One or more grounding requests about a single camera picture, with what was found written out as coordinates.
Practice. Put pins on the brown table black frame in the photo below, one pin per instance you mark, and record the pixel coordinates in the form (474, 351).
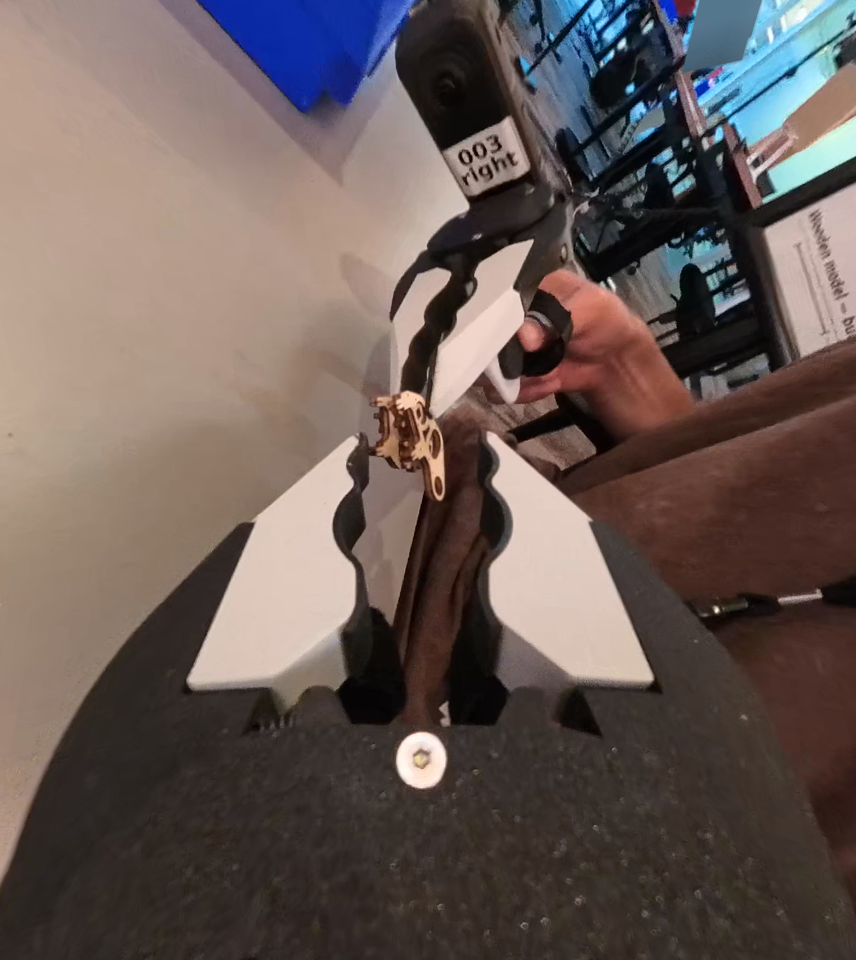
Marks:
(746, 180)

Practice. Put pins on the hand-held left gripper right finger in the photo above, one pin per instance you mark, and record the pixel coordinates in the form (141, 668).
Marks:
(563, 600)

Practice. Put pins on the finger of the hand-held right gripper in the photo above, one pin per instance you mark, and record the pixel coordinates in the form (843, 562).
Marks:
(480, 330)
(396, 352)

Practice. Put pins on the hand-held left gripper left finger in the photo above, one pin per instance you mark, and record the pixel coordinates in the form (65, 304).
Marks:
(278, 600)

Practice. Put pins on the black office chair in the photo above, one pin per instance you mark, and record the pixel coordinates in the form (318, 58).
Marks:
(697, 300)

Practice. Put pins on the person's right forearm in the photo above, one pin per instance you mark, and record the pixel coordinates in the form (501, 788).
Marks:
(772, 450)

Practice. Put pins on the wooden laser-cut model part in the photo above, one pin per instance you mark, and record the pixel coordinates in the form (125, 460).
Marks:
(413, 439)

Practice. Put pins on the cardboard box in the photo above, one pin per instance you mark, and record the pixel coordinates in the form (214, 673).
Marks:
(832, 105)

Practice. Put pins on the black and white model box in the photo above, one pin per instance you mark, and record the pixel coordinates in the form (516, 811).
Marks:
(810, 285)

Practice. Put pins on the person's right hand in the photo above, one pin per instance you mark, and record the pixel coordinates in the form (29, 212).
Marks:
(607, 352)

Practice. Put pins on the blue plastic bin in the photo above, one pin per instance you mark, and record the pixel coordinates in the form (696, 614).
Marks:
(308, 45)

